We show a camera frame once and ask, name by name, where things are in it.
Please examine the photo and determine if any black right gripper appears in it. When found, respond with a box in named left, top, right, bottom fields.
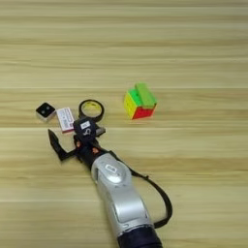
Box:
left=46, top=126, right=109, bottom=171

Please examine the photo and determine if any white red printed eraser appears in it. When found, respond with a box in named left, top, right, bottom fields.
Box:
left=55, top=107, right=77, bottom=135

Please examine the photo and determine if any black tape roll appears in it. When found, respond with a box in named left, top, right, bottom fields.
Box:
left=77, top=98, right=106, bottom=123

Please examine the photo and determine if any small black cube white base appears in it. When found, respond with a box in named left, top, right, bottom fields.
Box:
left=35, top=101, right=57, bottom=123

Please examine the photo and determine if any colourful puzzle cube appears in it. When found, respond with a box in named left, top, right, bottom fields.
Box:
left=122, top=87, right=159, bottom=121

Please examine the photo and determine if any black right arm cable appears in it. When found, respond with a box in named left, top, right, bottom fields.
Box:
left=108, top=149, right=173, bottom=230

